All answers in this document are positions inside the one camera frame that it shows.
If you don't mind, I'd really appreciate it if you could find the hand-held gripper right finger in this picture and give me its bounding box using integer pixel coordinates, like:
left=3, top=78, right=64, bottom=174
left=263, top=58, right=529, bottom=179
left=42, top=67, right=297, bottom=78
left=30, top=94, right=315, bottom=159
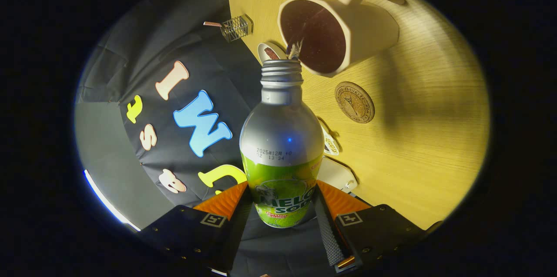
left=314, top=180, right=442, bottom=275

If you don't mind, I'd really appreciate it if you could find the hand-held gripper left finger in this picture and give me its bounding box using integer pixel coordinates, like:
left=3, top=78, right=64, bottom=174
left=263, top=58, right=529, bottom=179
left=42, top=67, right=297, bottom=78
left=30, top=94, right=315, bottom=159
left=137, top=181, right=253, bottom=274

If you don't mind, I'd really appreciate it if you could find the round cork coaster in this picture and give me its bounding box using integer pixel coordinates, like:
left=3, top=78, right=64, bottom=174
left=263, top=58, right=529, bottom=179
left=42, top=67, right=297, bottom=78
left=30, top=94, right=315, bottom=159
left=335, top=81, right=375, bottom=124

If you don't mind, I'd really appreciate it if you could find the silver green juice bottle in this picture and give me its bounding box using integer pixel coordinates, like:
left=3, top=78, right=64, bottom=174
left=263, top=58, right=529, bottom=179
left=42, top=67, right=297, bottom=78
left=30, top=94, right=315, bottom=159
left=239, top=59, right=325, bottom=229

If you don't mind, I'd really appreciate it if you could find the cream cup with wooden handle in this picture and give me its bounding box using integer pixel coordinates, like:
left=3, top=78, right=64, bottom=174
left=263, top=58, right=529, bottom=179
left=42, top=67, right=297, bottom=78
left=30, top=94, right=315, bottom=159
left=277, top=0, right=407, bottom=78

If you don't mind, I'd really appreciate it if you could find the white toaster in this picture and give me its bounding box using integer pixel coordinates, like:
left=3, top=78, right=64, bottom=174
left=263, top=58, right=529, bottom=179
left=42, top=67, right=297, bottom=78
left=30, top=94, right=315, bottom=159
left=315, top=155, right=358, bottom=195

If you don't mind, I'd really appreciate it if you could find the white divided dish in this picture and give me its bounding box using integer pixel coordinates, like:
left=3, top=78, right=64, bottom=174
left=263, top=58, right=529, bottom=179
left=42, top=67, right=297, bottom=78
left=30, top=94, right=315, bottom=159
left=319, top=117, right=341, bottom=157

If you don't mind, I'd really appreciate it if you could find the wooden table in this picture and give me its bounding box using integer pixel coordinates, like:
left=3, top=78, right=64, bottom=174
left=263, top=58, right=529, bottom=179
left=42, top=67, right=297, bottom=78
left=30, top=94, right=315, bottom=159
left=227, top=0, right=491, bottom=230

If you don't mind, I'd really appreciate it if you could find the black backdrop cloth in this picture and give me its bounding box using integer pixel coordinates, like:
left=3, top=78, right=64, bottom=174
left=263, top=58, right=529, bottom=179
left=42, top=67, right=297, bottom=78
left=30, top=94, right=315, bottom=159
left=75, top=0, right=338, bottom=277

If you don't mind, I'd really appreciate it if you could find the white oval plate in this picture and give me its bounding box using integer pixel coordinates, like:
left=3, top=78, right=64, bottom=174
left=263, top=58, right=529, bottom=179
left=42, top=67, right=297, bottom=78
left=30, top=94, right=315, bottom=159
left=258, top=43, right=288, bottom=64

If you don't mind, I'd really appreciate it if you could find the metal wire holder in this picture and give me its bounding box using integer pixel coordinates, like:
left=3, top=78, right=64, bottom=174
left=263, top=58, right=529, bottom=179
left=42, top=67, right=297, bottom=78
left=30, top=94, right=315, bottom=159
left=220, top=14, right=254, bottom=43

